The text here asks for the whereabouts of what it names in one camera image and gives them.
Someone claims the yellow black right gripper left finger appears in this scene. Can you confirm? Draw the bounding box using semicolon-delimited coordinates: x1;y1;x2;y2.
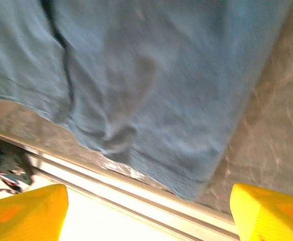
0;183;69;241

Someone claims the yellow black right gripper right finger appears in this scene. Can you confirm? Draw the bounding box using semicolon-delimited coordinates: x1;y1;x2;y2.
230;183;293;241

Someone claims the blue t-shirt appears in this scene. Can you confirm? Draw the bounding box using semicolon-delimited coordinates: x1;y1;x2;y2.
0;0;293;201

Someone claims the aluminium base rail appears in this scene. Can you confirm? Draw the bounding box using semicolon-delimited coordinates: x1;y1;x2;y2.
0;127;241;241

